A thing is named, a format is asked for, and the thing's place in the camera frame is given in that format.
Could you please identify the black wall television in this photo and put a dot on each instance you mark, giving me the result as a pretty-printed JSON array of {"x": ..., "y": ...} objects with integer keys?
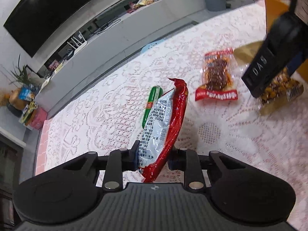
[{"x": 32, "y": 22}]

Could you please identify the white wifi router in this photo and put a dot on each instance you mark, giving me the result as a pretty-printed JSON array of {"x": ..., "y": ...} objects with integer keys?
[{"x": 77, "y": 43}]

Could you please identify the pink storage box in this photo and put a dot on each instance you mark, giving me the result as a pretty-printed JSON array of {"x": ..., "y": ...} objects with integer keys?
[{"x": 37, "y": 118}]

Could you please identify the pink lace tablecloth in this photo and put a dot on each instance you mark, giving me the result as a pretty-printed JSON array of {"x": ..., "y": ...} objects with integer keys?
[{"x": 109, "y": 115}]

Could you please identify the orange cardboard box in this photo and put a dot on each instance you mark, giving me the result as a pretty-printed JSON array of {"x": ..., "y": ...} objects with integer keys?
[{"x": 275, "y": 8}]

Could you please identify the red spicy strip packet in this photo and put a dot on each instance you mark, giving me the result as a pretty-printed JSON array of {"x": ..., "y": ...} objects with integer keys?
[{"x": 217, "y": 75}]

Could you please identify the blue plastic stool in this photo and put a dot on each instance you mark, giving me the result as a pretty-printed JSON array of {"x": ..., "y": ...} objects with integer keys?
[{"x": 150, "y": 45}]

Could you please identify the golden gourd ornament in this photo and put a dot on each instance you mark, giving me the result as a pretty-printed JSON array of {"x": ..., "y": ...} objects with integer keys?
[{"x": 15, "y": 101}]

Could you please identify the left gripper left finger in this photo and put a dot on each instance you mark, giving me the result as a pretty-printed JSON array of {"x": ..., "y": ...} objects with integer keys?
[{"x": 117, "y": 162}]

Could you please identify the left potted green plant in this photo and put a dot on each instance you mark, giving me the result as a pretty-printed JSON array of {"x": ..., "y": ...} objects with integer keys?
[{"x": 29, "y": 79}]

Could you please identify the red silver snack bag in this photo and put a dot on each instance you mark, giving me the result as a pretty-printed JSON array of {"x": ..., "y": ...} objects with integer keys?
[{"x": 161, "y": 130}]

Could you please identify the grey tv console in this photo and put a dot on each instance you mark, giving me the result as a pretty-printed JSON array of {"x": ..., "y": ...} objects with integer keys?
[{"x": 115, "y": 45}]

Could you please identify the green sausage stick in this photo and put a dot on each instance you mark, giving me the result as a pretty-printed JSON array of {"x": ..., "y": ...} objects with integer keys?
[{"x": 155, "y": 93}]

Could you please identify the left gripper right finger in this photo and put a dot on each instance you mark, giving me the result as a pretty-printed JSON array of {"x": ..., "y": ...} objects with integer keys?
[{"x": 187, "y": 161}]

